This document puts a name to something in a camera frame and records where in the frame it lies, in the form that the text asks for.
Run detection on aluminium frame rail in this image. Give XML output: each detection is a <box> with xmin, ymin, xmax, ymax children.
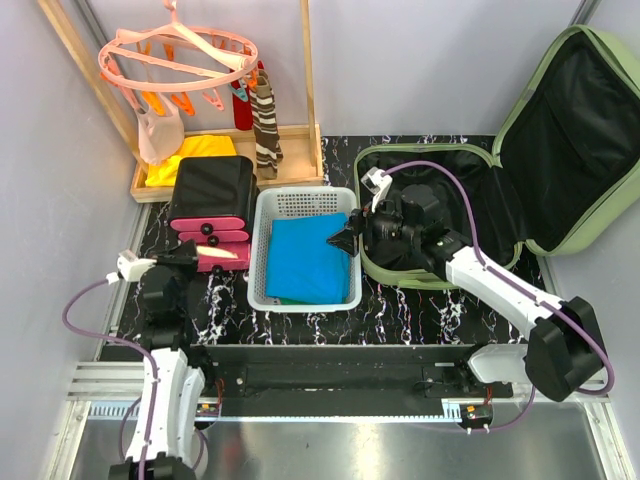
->
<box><xmin>44</xmin><ymin>359</ymin><xmax>631</xmax><ymax>480</ymax></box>

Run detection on orange clothespin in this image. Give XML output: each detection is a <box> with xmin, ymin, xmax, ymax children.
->
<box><xmin>170</xmin><ymin>92</ymin><xmax>195</xmax><ymax>116</ymax></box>

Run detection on wooden clothes rack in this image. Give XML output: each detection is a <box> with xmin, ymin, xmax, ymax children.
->
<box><xmin>38</xmin><ymin>1</ymin><xmax>324</xmax><ymax>204</ymax></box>

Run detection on green shirt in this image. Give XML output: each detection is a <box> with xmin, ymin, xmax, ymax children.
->
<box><xmin>272</xmin><ymin>297</ymin><xmax>310</xmax><ymax>306</ymax></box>

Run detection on pink round clip hanger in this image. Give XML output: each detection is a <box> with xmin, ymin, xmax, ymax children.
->
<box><xmin>98</xmin><ymin>1</ymin><xmax>259</xmax><ymax>111</ymax></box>

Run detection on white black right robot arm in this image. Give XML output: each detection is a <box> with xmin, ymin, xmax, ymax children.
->
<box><xmin>328</xmin><ymin>185</ymin><xmax>614</xmax><ymax>402</ymax></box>

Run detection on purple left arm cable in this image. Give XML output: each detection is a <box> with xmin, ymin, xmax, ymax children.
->
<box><xmin>61</xmin><ymin>278</ymin><xmax>209</xmax><ymax>480</ymax></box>

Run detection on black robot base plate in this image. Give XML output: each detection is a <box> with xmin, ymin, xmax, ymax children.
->
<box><xmin>197</xmin><ymin>345</ymin><xmax>532</xmax><ymax>424</ymax></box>

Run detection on teal clothespin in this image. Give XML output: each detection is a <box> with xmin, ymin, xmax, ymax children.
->
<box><xmin>229</xmin><ymin>82</ymin><xmax>249</xmax><ymax>102</ymax></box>

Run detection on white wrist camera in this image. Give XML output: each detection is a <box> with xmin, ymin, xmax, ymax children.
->
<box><xmin>106</xmin><ymin>250</ymin><xmax>157</xmax><ymax>285</ymax></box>
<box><xmin>361</xmin><ymin>167</ymin><xmax>393</xmax><ymax>213</ymax></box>

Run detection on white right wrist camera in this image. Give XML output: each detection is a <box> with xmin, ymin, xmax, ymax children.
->
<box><xmin>361</xmin><ymin>167</ymin><xmax>393</xmax><ymax>213</ymax></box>

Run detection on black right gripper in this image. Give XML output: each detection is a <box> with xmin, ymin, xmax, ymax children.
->
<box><xmin>327</xmin><ymin>192</ymin><xmax>420</xmax><ymax>258</ymax></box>

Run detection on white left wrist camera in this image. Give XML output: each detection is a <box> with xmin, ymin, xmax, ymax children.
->
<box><xmin>106</xmin><ymin>250</ymin><xmax>157</xmax><ymax>285</ymax></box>

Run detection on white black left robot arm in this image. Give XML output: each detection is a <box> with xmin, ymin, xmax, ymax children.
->
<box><xmin>108</xmin><ymin>241</ymin><xmax>216</xmax><ymax>479</ymax></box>

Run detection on white plastic mesh basket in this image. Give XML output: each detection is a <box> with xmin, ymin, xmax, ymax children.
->
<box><xmin>247</xmin><ymin>186</ymin><xmax>362</xmax><ymax>313</ymax></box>

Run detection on green hard-shell suitcase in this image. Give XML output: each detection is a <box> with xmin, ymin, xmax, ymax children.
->
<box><xmin>354</xmin><ymin>25</ymin><xmax>639</xmax><ymax>268</ymax></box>

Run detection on pale pink garment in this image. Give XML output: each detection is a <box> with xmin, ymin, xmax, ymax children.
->
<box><xmin>135</xmin><ymin>93</ymin><xmax>185</xmax><ymax>166</ymax></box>

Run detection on blue shirt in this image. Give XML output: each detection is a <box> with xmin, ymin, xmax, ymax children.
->
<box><xmin>265</xmin><ymin>213</ymin><xmax>350</xmax><ymax>305</ymax></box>

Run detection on magenta plastic tray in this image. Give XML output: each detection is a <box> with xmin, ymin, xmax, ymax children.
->
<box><xmin>169</xmin><ymin>216</ymin><xmax>247</xmax><ymax>234</ymax></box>

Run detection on black box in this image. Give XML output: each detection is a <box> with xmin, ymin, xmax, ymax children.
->
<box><xmin>169</xmin><ymin>155</ymin><xmax>258</xmax><ymax>221</ymax></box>

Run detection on brown striped sock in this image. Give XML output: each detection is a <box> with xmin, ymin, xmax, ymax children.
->
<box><xmin>249</xmin><ymin>69</ymin><xmax>283</xmax><ymax>180</ymax></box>

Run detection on yellow shorts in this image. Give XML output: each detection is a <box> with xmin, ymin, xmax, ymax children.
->
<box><xmin>145</xmin><ymin>134</ymin><xmax>238</xmax><ymax>189</ymax></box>

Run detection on red garment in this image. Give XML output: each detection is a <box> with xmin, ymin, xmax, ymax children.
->
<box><xmin>232</xmin><ymin>60</ymin><xmax>263</xmax><ymax>131</ymax></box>

